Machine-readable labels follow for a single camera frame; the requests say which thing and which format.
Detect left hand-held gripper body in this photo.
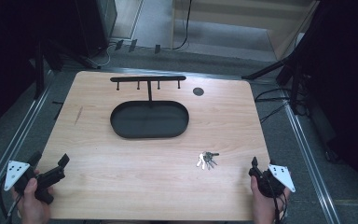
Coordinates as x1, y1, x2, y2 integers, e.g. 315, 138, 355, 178
3, 160, 67, 205

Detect black floor cables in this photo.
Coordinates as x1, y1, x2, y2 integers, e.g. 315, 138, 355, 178
254, 87, 295, 124

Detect right hand-held gripper cable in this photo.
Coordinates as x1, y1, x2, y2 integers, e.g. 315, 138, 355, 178
262, 174, 289, 224

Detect black key rack with tray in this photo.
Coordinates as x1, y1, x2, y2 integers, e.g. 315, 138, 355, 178
109, 75, 190, 140

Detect black hanging cable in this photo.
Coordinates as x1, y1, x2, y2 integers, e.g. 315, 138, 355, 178
171, 0, 194, 51

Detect person's left hand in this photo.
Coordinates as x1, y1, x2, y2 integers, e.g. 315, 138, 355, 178
11, 169, 56, 224

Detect white floor cable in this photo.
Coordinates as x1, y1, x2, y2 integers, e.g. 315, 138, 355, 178
85, 42, 117, 69

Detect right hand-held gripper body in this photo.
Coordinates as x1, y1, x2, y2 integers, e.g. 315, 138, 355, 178
248, 163, 296, 199

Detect metal floor rail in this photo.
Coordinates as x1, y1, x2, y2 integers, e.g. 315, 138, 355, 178
282, 101, 343, 224
0, 73, 54, 216

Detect dark cabinet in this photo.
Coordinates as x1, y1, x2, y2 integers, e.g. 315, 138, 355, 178
74, 0, 118, 58

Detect hand-held gripper cable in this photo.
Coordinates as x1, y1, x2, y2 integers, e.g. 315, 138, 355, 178
0, 176, 24, 224
262, 174, 289, 224

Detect bunch of keys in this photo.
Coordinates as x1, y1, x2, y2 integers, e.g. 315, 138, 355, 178
196, 150, 221, 171

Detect left hand-held gripper cable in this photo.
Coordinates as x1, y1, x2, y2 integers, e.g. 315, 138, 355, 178
0, 176, 24, 224

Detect black metal stand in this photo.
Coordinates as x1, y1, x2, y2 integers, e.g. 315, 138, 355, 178
32, 38, 102, 101
241, 54, 306, 116

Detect person's right hand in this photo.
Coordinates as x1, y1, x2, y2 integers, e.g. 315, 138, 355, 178
250, 175, 292, 224

